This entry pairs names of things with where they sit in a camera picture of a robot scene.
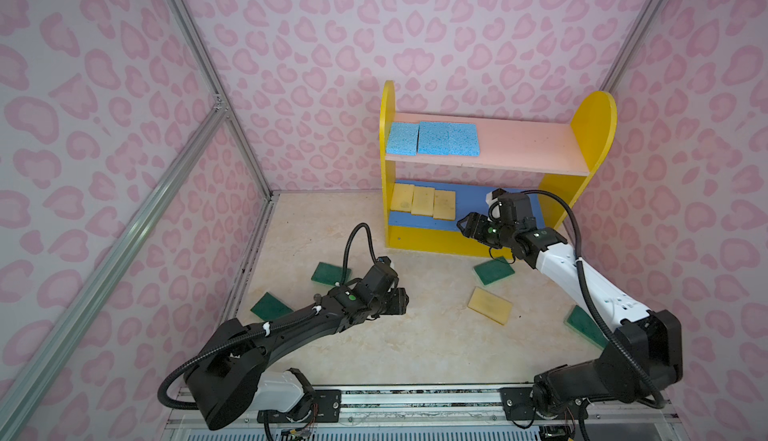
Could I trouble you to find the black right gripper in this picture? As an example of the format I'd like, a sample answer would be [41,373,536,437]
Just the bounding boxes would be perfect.
[455,210,517,248]

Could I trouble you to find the yellow sponge floor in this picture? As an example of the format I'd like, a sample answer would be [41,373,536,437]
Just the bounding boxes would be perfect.
[467,287,513,326]
[432,190,456,221]

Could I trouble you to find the yellow sponge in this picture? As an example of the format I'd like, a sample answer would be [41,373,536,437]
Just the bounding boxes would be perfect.
[411,186,435,217]

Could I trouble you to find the green scouring pad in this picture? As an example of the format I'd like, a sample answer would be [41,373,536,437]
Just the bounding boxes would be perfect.
[473,258,515,286]
[311,262,351,286]
[564,305,608,349]
[250,292,294,322]

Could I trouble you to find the yellow sponge shelf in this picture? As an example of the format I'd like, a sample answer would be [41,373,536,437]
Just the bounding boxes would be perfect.
[389,183,415,213]

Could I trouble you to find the blue sponge floor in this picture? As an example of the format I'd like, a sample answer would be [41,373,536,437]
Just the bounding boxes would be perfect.
[447,123,480,157]
[417,122,450,156]

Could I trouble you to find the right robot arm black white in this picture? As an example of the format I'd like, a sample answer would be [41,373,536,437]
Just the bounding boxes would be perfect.
[457,189,683,417]

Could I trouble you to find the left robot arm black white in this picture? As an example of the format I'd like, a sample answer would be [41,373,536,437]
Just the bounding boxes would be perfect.
[158,258,409,431]

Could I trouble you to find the yellow wooden shelf unit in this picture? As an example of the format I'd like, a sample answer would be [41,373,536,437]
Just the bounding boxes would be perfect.
[379,79,619,263]

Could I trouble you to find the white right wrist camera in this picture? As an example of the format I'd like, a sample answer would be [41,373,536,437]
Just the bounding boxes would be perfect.
[485,188,509,207]

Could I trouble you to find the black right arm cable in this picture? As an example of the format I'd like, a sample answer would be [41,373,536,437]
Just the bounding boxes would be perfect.
[518,189,667,410]

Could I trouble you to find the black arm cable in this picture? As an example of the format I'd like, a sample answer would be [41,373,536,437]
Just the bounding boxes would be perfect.
[157,222,379,411]
[518,189,667,410]

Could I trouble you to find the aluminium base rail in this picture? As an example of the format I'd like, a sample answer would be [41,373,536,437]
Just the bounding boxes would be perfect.
[162,384,688,440]

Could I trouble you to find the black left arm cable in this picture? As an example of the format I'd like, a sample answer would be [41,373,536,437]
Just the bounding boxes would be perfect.
[157,222,379,411]

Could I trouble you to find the aluminium frame profile left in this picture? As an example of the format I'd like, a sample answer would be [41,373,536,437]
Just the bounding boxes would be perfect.
[1,0,263,440]

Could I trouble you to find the aluminium frame profile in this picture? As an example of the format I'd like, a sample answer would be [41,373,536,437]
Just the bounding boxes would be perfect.
[599,0,669,95]
[1,0,263,440]

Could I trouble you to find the aluminium frame profile right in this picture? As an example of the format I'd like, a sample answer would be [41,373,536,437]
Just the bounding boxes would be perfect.
[599,0,669,95]

